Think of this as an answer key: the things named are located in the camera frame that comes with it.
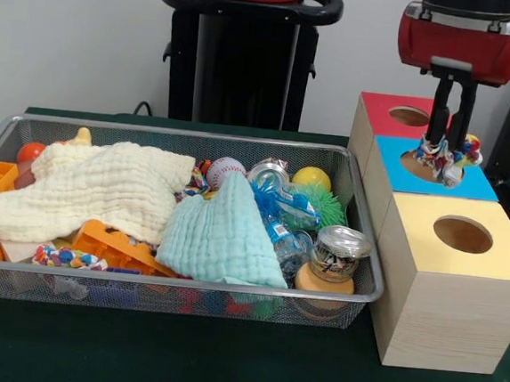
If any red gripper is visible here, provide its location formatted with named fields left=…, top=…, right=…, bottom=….
left=386, top=5, right=510, bottom=157

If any wooden three-hole box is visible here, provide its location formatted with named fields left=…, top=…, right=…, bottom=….
left=328, top=91, right=510, bottom=378

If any silver mesh bin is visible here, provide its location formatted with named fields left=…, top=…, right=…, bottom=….
left=0, top=110, right=397, bottom=333

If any yellow ball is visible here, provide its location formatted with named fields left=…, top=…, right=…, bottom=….
left=291, top=164, right=335, bottom=193

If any green spiky ball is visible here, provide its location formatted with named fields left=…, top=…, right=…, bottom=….
left=285, top=181, right=351, bottom=232

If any crushed drink can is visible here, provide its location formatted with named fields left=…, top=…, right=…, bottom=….
left=308, top=223, right=375, bottom=287

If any white baseball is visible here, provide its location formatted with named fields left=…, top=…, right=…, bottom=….
left=204, top=155, right=249, bottom=195

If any mint green muslin cloth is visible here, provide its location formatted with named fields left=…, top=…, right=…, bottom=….
left=153, top=165, right=299, bottom=290

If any orange plastic toy block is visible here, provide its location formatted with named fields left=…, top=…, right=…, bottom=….
left=69, top=216, right=182, bottom=280

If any dark green table cloth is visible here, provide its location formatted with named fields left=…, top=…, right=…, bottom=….
left=0, top=103, right=510, bottom=382

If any cream muslin cloth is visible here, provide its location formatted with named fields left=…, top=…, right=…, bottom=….
left=0, top=130, right=198, bottom=258

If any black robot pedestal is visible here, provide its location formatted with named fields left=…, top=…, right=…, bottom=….
left=148, top=0, right=345, bottom=135

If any black cable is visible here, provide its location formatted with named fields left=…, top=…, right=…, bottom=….
left=132, top=99, right=156, bottom=118

